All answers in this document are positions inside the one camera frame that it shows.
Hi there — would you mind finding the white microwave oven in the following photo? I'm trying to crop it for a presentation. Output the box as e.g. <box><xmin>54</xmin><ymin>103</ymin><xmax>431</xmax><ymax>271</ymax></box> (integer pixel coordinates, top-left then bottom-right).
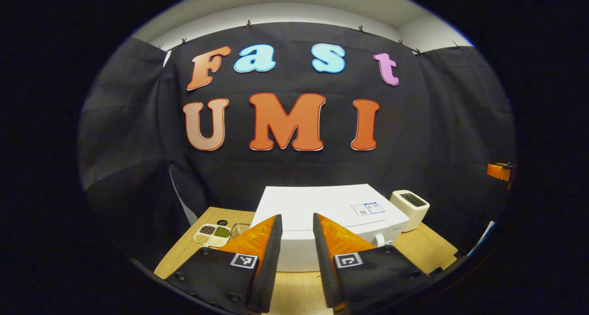
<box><xmin>250</xmin><ymin>183</ymin><xmax>410</xmax><ymax>273</ymax></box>

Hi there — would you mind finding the cream toaster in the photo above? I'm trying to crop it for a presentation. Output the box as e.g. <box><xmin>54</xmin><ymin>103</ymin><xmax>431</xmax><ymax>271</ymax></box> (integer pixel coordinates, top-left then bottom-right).
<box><xmin>390</xmin><ymin>189</ymin><xmax>431</xmax><ymax>233</ymax></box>

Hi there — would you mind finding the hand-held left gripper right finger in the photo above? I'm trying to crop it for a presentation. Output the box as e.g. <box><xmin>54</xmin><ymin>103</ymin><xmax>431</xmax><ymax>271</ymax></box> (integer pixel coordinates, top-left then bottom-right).
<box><xmin>313</xmin><ymin>212</ymin><xmax>432</xmax><ymax>312</ymax></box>

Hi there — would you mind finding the white divided seasoning dish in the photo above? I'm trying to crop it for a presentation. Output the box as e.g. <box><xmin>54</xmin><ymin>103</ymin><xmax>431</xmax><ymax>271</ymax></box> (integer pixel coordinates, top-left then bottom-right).
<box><xmin>193</xmin><ymin>223</ymin><xmax>231</xmax><ymax>248</ymax></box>

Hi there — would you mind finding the row of small cloth clips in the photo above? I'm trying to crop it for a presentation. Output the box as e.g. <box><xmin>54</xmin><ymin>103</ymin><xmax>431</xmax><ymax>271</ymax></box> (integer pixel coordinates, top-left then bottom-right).
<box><xmin>156</xmin><ymin>20</ymin><xmax>461</xmax><ymax>56</ymax></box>

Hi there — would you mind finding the small metal wire rack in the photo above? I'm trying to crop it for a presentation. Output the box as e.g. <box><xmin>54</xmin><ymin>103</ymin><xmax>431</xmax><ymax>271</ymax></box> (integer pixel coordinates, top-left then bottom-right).
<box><xmin>229</xmin><ymin>222</ymin><xmax>253</xmax><ymax>240</ymax></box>

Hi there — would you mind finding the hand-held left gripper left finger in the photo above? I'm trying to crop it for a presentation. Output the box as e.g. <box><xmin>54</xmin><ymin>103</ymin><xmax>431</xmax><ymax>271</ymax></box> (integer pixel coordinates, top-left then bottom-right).
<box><xmin>165</xmin><ymin>214</ymin><xmax>283</xmax><ymax>315</ymax></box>

